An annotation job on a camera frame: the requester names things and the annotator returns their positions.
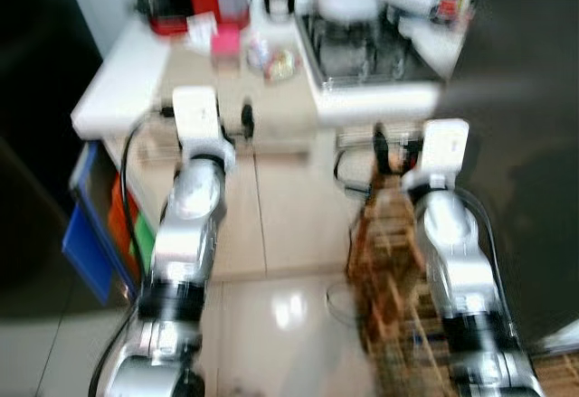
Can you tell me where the colourful snack packet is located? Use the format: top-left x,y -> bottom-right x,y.
249,35 -> 299,81

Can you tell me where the small pink box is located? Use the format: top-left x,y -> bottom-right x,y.
211,26 -> 243,68

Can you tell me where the metal dish rack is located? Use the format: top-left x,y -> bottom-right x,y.
299,8 -> 444,90

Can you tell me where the white paper packet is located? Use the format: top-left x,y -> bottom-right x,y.
185,13 -> 218,50

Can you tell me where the wooden slatted pallet rack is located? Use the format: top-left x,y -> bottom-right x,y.
344,175 -> 579,397

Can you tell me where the white counter beige cabinet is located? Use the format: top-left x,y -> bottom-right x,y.
71,0 -> 453,280

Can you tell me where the orange plastic item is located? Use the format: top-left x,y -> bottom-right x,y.
107,180 -> 141,262

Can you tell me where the green plastic item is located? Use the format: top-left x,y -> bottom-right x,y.
131,212 -> 157,276

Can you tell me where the blue plastic crate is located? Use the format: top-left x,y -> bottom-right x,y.
62,139 -> 137,306

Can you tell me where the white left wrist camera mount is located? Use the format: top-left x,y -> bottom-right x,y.
170,87 -> 224,149

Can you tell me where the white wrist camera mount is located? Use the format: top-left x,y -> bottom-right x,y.
170,87 -> 224,149
418,118 -> 471,181

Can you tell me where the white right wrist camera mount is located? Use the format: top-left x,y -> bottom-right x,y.
418,118 -> 471,181

